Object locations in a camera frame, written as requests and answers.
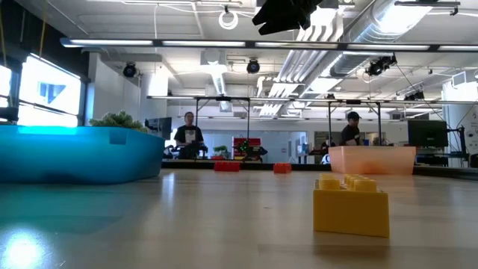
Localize silver ventilation duct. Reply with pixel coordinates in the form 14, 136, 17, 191
328, 0, 434, 78

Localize black computer monitor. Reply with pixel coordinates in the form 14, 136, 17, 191
406, 119, 449, 149
144, 117, 173, 141

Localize yellow toy brick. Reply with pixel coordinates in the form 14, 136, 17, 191
312, 173, 391, 239

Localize black ceiling camera cluster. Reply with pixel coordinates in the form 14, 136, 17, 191
364, 54, 399, 78

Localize person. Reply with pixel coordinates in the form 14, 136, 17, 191
338, 111, 362, 146
173, 111, 205, 160

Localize green artificial potted plant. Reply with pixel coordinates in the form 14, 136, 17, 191
88, 110, 149, 132

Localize long ceiling light bar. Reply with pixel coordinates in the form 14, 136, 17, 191
59, 36, 478, 53

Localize red toy brick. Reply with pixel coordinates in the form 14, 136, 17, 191
214, 161, 241, 173

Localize blue plastic bin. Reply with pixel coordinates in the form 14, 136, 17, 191
0, 124, 166, 185

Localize white cable ring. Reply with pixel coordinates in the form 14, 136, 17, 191
218, 9, 240, 31

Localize yellow hanging strap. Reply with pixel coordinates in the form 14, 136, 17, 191
38, 0, 49, 58

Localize black metal frame stand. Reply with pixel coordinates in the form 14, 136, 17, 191
193, 96, 252, 162
327, 99, 382, 147

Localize translucent orange plastic bin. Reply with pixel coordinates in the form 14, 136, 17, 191
328, 145, 417, 176

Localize red tool cabinet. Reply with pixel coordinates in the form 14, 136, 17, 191
233, 137, 262, 147

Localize orange toy brick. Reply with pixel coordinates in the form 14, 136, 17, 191
273, 162, 293, 175

